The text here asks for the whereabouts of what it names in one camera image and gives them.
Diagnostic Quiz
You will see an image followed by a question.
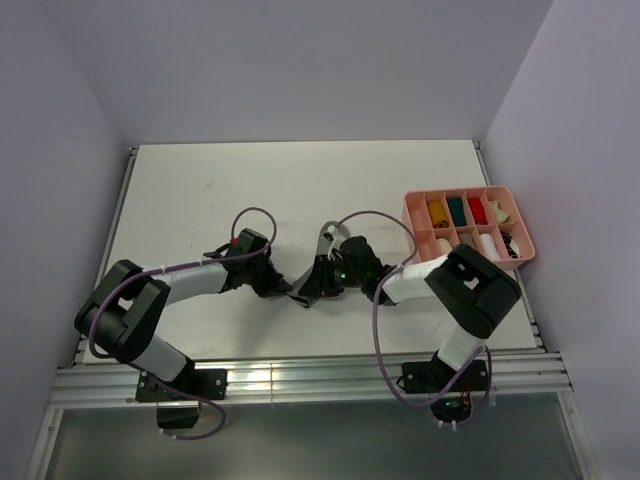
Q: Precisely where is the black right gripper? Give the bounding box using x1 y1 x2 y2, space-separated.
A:
298 254 366 297

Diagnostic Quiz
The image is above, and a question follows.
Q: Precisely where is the grey striped sock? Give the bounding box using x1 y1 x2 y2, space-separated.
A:
287 220 350 308

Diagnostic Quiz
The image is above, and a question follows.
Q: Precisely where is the mustard yellow striped sock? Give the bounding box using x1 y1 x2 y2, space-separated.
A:
427 200 449 229

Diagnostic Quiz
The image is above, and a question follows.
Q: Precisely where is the dark green reindeer sock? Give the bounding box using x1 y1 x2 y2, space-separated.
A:
447 197 467 227

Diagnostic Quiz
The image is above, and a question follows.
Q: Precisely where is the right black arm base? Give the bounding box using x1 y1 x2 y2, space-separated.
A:
396 356 492 429

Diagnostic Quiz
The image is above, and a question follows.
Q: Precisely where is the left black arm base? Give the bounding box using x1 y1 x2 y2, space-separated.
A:
134 368 228 439

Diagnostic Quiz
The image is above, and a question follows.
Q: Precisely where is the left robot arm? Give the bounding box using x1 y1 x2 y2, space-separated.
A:
74 228 293 399

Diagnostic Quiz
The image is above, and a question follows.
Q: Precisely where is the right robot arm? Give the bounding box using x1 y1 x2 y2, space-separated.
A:
290 236 522 390

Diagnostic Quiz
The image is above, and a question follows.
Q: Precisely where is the cream rolled sock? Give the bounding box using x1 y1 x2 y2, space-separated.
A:
436 238 453 255

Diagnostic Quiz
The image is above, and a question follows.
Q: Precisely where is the brown rolled sock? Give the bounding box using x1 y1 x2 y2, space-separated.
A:
458 232 476 248

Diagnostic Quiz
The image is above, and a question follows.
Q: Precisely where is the white rolled sock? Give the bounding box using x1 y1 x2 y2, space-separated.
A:
480 233 501 261

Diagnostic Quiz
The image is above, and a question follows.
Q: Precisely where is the red rolled sock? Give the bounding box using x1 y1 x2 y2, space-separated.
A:
468 197 489 225

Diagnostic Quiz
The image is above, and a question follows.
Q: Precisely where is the pink divided organizer tray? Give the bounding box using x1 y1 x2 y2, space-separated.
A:
402 186 536 271

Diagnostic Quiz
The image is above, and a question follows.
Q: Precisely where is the beige rolled sock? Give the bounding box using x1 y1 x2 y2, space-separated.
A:
487 199 512 225

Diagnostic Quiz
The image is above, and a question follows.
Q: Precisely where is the black white striped sock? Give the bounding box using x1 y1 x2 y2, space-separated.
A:
501 232 521 259

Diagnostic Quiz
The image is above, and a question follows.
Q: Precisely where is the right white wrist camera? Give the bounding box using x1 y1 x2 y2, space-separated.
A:
321 222 342 252

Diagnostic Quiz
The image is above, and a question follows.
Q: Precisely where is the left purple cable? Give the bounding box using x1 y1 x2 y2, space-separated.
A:
88 206 279 441

